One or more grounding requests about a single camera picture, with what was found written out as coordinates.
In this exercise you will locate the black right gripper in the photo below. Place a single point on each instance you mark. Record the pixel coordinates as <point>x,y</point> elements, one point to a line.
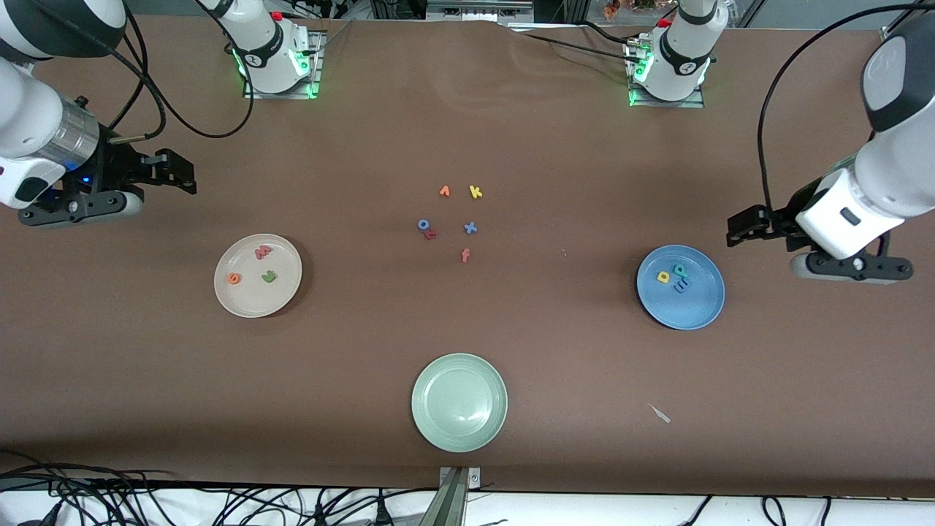
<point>117,166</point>

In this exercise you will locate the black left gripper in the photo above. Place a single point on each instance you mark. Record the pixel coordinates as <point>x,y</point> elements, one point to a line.
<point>782,216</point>

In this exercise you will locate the blue foam letter E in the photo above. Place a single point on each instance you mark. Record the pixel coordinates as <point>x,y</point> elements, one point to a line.
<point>682,288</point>

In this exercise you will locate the pink foam letter m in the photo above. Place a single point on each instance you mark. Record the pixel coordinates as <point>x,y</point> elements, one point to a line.
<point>263,253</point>

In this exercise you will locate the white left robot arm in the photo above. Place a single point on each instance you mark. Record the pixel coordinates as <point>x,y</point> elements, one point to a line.
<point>683,58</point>

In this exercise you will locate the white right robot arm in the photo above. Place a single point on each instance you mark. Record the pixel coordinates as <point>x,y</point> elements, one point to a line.
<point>266,51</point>

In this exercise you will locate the blue round plate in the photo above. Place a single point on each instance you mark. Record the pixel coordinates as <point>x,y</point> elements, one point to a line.
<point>694,307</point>

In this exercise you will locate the beige round plate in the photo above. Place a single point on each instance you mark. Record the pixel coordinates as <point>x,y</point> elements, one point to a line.
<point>256,299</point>

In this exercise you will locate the small grey tape scrap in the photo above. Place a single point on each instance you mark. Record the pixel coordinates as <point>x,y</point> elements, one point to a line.
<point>659,413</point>

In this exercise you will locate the pink artificial flowers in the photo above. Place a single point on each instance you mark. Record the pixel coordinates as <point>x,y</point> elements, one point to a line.
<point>612,9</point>

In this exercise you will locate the brown paper table cover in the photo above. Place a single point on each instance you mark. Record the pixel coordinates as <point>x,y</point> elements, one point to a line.
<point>467,329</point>

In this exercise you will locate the green round plate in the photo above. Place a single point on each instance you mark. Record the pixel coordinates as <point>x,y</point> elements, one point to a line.
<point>459,403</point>

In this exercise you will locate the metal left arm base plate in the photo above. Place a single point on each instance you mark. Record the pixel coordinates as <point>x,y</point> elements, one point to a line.
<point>668,104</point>

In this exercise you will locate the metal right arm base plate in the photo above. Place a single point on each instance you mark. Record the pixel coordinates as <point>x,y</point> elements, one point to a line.
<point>318,55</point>

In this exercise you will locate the aluminium frame structure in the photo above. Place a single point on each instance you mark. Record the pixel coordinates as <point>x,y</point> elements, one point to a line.
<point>478,9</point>

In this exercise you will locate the metal camera stand bracket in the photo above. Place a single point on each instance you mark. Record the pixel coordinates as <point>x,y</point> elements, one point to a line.
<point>456,504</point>

